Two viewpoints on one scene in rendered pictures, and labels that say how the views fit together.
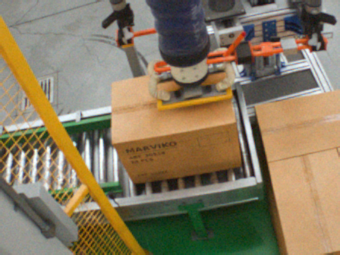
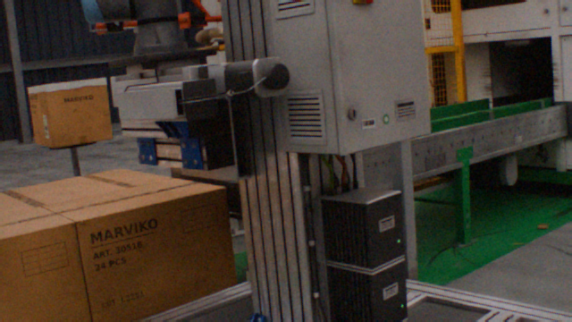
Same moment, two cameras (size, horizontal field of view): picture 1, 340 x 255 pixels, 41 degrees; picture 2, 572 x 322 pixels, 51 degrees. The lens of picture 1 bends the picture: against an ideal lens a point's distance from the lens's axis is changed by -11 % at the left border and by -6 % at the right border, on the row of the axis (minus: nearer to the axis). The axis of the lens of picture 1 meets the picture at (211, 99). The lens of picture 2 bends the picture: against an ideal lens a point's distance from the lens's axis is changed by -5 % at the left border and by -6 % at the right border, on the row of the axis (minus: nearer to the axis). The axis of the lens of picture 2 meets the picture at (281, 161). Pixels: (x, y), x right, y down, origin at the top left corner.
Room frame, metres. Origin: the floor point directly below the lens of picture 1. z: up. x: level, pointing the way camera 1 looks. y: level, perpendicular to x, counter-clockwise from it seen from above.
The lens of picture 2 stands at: (3.71, -1.47, 0.97)
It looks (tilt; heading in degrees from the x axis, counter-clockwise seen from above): 9 degrees down; 142
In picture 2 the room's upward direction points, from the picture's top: 6 degrees counter-clockwise
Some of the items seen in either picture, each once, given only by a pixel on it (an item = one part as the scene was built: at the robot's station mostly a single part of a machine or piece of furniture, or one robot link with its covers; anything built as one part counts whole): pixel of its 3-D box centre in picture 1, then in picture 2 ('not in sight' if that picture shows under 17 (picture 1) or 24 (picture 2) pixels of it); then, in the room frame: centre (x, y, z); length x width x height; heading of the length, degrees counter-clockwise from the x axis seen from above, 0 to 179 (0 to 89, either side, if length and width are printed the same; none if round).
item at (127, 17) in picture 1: (124, 15); not in sight; (1.82, 0.34, 1.33); 0.09 x 0.08 x 0.12; 90
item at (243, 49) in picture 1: (243, 52); (193, 20); (1.55, -0.18, 1.19); 0.10 x 0.08 x 0.06; 179
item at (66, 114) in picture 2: not in sight; (69, 112); (-0.42, -0.06, 0.82); 0.60 x 0.40 x 0.40; 175
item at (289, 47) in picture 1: (288, 47); not in sight; (1.55, -0.39, 1.18); 0.07 x 0.07 x 0.04; 89
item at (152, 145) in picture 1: (175, 124); not in sight; (1.56, 0.21, 0.75); 0.60 x 0.40 x 0.40; 90
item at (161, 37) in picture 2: not in sight; (159, 37); (2.14, -0.65, 1.09); 0.15 x 0.15 x 0.10
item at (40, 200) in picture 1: (29, 216); not in sight; (0.65, 0.59, 1.62); 0.20 x 0.05 x 0.30; 89
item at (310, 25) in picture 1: (311, 20); not in sight; (1.55, -0.50, 1.33); 0.09 x 0.08 x 0.12; 88
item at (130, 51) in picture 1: (143, 91); (402, 173); (2.06, 0.41, 0.50); 0.07 x 0.07 x 1.00; 89
